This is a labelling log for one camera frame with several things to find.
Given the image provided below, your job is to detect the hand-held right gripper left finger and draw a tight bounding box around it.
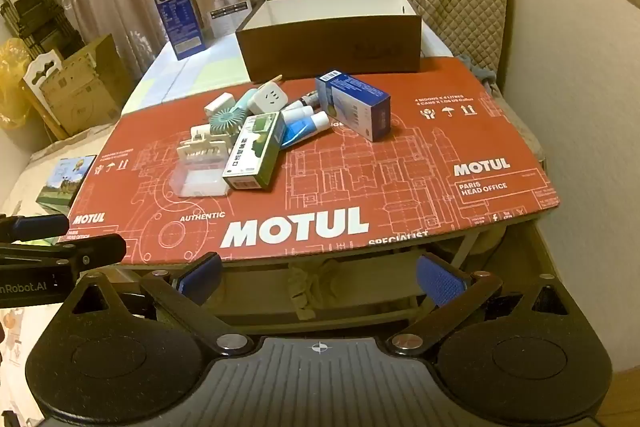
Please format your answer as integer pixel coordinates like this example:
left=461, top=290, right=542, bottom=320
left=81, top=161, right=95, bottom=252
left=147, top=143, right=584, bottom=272
left=62, top=252, right=253, bottom=356

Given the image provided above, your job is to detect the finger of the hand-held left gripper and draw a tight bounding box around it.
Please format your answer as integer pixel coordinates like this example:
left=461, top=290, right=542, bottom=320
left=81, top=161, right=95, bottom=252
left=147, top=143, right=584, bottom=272
left=0, top=213, right=70, bottom=244
left=0, top=234, right=127, bottom=269

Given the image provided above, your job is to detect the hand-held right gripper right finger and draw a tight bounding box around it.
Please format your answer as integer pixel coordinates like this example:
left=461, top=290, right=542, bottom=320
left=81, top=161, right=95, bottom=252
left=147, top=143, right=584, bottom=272
left=391, top=253, right=576, bottom=358

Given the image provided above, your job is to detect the clear plastic case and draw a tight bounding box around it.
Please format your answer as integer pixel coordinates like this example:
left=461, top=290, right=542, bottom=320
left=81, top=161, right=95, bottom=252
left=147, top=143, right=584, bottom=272
left=170, top=164, right=231, bottom=198

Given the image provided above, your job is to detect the cream plastic clip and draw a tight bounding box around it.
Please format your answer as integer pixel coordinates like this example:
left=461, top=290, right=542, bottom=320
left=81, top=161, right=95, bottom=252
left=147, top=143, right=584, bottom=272
left=176, top=132, right=232, bottom=170

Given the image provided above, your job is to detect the green medicine box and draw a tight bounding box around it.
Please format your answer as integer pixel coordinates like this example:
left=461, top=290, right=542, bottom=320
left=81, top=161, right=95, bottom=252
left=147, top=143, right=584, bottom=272
left=221, top=111, right=286, bottom=192

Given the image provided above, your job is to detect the mint handheld fan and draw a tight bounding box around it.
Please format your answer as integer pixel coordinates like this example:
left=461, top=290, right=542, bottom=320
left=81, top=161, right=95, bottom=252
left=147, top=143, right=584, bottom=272
left=209, top=75, right=284, bottom=138

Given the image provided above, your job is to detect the blue white tube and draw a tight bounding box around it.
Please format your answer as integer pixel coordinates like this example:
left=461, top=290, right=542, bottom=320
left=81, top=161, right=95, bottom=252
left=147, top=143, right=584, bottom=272
left=280, top=111, right=330, bottom=151

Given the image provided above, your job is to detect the white socket adapter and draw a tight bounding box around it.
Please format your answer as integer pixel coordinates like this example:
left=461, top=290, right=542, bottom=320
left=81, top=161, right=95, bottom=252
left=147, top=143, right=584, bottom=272
left=248, top=83, right=285, bottom=114

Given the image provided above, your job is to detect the small blue carton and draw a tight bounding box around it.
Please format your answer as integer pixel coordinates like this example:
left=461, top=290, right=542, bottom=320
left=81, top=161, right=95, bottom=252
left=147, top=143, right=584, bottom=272
left=315, top=69, right=392, bottom=142

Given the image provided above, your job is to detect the brown storage box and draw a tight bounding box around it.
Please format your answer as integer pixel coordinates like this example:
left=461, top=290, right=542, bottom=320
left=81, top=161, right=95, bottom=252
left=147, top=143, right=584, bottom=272
left=235, top=0, right=425, bottom=84

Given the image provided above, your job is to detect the landscape picture box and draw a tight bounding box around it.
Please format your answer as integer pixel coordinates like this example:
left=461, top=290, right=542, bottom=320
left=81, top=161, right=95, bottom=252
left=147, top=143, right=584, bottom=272
left=36, top=155, right=97, bottom=212

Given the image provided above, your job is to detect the red printed cardboard sheet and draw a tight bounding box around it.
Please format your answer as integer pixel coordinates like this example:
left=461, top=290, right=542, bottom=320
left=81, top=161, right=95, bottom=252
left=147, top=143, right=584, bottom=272
left=65, top=56, right=558, bottom=268

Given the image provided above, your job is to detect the yellow plastic bag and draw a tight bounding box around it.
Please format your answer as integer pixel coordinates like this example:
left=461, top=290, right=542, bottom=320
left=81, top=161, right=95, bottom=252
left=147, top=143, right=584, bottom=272
left=0, top=38, right=38, bottom=130

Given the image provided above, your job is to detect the brown cardboard box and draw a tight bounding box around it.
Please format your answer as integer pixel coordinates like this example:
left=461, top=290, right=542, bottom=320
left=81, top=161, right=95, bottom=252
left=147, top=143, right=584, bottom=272
left=40, top=34, right=133, bottom=140

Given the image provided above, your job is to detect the white scalloped cardboard sheet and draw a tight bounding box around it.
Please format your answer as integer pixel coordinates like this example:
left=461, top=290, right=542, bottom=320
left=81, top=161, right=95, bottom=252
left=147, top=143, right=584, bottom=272
left=21, top=48, right=67, bottom=108

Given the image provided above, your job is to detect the small white plug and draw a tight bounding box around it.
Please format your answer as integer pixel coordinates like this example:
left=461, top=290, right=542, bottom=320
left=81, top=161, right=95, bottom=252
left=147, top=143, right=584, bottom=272
left=204, top=93, right=235, bottom=116

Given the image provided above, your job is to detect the pastel checked cloth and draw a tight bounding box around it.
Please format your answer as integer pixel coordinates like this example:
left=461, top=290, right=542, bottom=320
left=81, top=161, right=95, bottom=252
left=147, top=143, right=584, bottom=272
left=120, top=23, right=453, bottom=118

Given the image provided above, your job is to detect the dark slatted folding rack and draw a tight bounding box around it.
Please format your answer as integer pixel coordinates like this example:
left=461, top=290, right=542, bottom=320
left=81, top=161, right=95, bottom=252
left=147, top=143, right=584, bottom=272
left=0, top=0, right=86, bottom=52

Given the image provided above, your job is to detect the tall blue carton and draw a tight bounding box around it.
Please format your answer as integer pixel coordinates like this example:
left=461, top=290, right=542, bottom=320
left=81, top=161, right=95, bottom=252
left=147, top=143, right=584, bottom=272
left=146, top=0, right=208, bottom=61

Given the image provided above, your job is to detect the white product box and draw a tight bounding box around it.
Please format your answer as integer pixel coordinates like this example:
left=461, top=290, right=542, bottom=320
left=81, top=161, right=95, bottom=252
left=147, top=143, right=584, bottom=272
left=197, top=0, right=251, bottom=38

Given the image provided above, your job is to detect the beige quilted cloth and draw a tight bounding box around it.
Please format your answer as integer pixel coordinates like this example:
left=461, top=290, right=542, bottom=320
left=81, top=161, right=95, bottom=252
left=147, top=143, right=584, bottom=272
left=395, top=0, right=510, bottom=72

